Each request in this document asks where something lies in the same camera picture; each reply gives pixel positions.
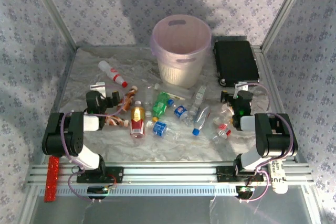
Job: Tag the brown swirl label bottle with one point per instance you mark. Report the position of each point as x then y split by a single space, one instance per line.
129 101
115 121

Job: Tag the clear bottle red label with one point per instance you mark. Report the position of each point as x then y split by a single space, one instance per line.
223 130

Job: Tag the white bottle red cap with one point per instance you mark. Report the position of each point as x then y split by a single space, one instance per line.
110 72

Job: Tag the gold and red label bottle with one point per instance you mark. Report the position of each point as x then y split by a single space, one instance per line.
137 121

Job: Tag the clear bottle white cap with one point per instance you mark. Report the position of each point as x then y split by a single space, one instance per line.
148 100

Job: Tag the crushed clear bottle blue cap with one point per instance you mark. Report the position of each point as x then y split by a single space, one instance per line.
201 117

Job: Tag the green plastic bottle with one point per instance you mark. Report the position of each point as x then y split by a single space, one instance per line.
160 104

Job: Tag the clear bottle white green label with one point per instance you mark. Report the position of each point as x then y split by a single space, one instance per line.
200 93

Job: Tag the clear bottle blue label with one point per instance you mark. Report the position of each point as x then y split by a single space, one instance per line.
159 128

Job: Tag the clear bottle yellow cap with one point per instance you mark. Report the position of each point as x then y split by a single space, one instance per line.
172 90

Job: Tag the clear bottle round logo label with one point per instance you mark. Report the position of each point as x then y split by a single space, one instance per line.
181 111

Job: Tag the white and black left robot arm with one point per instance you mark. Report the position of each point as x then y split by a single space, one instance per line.
89 157

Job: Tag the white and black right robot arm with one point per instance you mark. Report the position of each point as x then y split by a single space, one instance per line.
273 134

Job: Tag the white plastic bin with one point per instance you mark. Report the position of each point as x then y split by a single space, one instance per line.
178 77

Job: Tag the black hard case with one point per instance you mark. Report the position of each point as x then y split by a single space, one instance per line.
236 61

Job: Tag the small black controller board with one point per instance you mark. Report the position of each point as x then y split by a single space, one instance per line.
95 190
245 191

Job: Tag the white printed paper roll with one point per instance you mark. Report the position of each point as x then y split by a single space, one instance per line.
278 179

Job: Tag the red glitter tube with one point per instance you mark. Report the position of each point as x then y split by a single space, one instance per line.
52 179

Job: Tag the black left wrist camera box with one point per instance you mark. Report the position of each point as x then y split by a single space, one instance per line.
95 98

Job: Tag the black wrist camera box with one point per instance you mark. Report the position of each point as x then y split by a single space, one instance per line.
95 98
245 96

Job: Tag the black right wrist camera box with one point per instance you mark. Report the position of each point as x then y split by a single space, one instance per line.
245 96

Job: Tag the aluminium side rail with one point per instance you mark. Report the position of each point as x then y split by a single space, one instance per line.
275 98
62 87

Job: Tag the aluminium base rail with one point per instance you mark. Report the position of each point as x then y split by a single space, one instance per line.
170 172

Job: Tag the aluminium frame post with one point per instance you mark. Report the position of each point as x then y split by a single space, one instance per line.
284 9
53 9

